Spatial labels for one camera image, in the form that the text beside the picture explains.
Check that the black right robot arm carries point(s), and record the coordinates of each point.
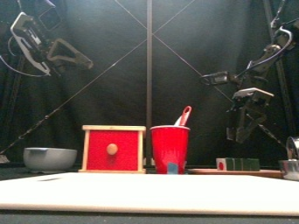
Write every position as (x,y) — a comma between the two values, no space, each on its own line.
(268,55)

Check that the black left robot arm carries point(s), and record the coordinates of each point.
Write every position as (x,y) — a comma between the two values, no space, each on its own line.
(45,15)

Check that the wooden cutting board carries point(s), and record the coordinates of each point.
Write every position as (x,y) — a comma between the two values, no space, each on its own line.
(237,173)

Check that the large white board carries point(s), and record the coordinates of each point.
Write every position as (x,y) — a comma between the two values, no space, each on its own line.
(147,192)

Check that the shiny metal lid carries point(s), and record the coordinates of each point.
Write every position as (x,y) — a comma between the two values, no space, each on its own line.
(292,147)

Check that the red plastic cup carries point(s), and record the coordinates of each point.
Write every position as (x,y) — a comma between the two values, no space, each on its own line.
(169,145)

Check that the small metal pot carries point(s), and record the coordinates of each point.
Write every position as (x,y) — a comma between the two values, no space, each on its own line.
(289,169)

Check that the blue tape patch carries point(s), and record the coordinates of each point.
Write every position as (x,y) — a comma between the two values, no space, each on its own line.
(172,168)

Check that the red wooden drawer box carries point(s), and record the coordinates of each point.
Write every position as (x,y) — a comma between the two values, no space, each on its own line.
(112,148)

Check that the grey bowl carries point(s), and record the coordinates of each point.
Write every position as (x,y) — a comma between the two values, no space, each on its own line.
(49,159)

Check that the vertical metal frame post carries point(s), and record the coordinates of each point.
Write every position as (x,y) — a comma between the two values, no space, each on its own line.
(148,73)

